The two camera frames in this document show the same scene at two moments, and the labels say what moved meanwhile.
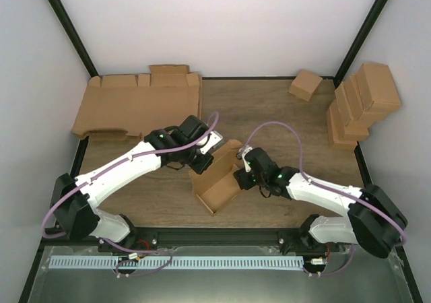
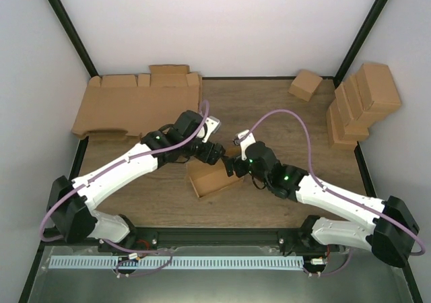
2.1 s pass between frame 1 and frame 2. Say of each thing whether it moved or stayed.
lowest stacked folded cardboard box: stayed
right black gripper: moved
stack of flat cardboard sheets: stayed
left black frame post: stayed
